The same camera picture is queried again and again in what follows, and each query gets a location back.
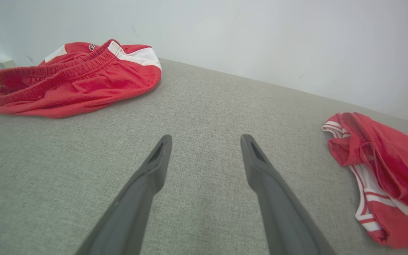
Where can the grey fabric sofa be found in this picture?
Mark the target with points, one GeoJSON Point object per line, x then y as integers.
{"type": "Point", "coordinates": [207, 106]}

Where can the red basketball jersey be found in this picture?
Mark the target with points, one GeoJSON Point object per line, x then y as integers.
{"type": "Point", "coordinates": [398, 166]}

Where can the white wall baseboard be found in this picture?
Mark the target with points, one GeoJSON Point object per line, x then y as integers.
{"type": "Point", "coordinates": [5, 63]}

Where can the red shorts with white stripe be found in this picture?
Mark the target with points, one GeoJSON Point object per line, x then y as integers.
{"type": "Point", "coordinates": [90, 88]}

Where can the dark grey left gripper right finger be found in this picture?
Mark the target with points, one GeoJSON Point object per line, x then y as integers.
{"type": "Point", "coordinates": [285, 223]}

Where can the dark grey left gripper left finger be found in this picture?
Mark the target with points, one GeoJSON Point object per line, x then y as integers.
{"type": "Point", "coordinates": [129, 219]}

